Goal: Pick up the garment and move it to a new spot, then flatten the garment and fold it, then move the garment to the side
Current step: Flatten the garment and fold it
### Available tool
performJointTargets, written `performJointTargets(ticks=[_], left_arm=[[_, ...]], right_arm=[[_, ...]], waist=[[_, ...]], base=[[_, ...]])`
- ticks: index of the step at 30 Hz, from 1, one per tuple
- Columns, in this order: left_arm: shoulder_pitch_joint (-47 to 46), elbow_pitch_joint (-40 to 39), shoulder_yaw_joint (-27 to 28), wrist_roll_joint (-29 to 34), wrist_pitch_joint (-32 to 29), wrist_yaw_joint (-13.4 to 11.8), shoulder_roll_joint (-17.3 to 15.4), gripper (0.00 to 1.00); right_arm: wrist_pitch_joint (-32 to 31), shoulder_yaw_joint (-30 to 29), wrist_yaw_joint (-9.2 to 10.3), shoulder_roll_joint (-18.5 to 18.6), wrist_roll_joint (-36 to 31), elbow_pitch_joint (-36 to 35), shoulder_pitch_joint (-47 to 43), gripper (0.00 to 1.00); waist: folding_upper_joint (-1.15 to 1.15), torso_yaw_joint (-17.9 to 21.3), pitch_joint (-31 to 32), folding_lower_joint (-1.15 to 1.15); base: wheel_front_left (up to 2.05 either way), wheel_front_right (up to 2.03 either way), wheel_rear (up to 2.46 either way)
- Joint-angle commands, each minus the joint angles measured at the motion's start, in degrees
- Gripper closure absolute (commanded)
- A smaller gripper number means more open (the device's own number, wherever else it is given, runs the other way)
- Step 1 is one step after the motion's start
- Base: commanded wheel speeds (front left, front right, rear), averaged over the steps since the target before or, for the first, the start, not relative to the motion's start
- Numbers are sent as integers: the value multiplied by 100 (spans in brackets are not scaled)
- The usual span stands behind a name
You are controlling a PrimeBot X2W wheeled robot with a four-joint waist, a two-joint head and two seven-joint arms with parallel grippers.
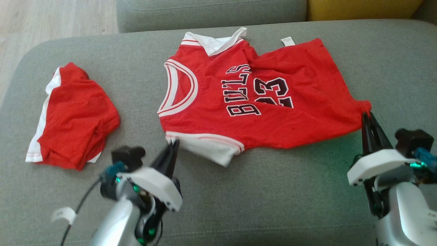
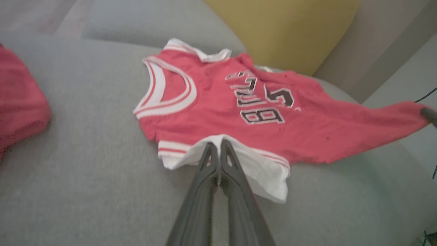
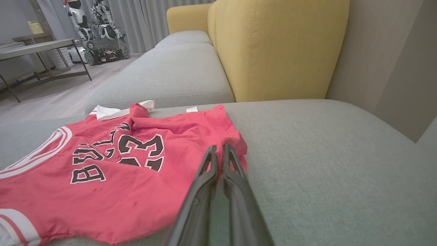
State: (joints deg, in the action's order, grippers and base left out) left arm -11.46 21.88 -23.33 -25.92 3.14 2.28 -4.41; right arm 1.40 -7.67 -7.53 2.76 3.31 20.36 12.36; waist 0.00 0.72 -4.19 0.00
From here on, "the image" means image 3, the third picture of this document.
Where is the yellow container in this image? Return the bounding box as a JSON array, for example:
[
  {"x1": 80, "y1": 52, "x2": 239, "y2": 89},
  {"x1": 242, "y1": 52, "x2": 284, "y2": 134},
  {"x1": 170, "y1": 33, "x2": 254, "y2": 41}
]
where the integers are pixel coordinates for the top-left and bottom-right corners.
[{"x1": 27, "y1": 20, "x2": 44, "y2": 35}]

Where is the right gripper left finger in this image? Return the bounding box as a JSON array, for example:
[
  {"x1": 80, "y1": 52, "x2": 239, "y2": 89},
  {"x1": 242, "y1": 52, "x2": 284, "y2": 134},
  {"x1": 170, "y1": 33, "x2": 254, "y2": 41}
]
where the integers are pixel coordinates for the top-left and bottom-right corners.
[{"x1": 165, "y1": 145, "x2": 219, "y2": 246}]

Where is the red basketball jersey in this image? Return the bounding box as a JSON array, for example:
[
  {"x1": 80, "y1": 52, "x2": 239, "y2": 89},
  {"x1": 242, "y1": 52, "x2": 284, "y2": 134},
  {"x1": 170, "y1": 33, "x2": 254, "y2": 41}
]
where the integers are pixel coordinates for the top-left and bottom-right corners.
[{"x1": 0, "y1": 100, "x2": 248, "y2": 246}]

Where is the grey sofa seat cushion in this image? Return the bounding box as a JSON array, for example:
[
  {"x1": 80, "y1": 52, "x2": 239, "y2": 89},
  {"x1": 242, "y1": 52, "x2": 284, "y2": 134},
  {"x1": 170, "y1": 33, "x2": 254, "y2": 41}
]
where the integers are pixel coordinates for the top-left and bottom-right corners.
[
  {"x1": 85, "y1": 43, "x2": 236, "y2": 115},
  {"x1": 155, "y1": 30, "x2": 213, "y2": 49}
]

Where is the yellow sofa back cushion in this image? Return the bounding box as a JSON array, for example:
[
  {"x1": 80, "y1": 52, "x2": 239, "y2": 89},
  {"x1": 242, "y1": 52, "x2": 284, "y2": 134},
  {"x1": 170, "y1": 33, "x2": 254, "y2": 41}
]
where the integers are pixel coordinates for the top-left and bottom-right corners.
[
  {"x1": 166, "y1": 3, "x2": 214, "y2": 35},
  {"x1": 207, "y1": 0, "x2": 219, "y2": 52},
  {"x1": 213, "y1": 0, "x2": 350, "y2": 103}
]

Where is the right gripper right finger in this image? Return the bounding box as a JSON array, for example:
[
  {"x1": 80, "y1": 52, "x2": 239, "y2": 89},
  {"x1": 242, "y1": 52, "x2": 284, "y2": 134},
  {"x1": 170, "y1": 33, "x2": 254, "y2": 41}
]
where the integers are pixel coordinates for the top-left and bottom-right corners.
[{"x1": 222, "y1": 143, "x2": 276, "y2": 246}]

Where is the large grey chaise seat cushion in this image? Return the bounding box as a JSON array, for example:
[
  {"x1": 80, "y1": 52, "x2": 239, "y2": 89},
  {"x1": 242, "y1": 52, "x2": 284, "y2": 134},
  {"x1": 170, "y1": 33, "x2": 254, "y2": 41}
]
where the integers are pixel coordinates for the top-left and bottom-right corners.
[{"x1": 0, "y1": 99, "x2": 437, "y2": 246}]

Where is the grey table with metal legs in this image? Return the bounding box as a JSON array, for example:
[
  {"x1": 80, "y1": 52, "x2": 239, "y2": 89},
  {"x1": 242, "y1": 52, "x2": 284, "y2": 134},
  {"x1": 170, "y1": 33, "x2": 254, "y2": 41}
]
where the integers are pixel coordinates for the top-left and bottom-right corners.
[{"x1": 0, "y1": 38, "x2": 93, "y2": 103}]

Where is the white and black tracked robot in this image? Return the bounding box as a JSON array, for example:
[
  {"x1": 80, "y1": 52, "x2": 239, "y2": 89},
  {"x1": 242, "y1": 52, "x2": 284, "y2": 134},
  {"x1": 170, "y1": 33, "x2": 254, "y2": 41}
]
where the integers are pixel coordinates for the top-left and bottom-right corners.
[{"x1": 63, "y1": 0, "x2": 131, "y2": 66}]

